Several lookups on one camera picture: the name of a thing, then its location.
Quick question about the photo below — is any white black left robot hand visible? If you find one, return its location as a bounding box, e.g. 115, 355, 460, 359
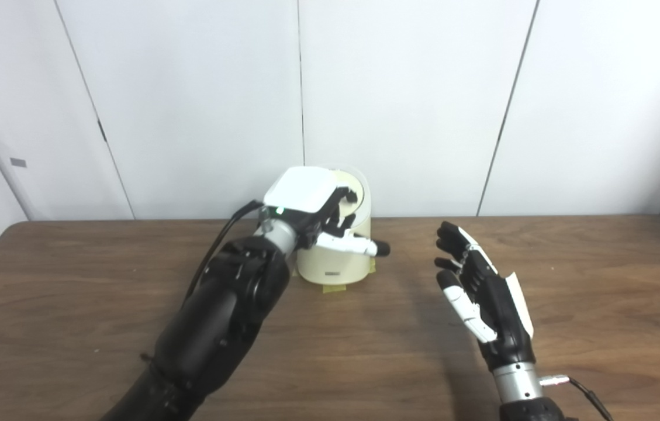
258, 166, 391, 258

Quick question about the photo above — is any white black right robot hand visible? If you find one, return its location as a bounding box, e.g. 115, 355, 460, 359
434, 221, 536, 369

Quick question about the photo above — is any cream-colored bin body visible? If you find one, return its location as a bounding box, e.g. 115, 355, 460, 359
296, 165, 372, 286

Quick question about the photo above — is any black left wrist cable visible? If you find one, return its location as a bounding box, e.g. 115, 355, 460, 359
184, 200, 265, 299

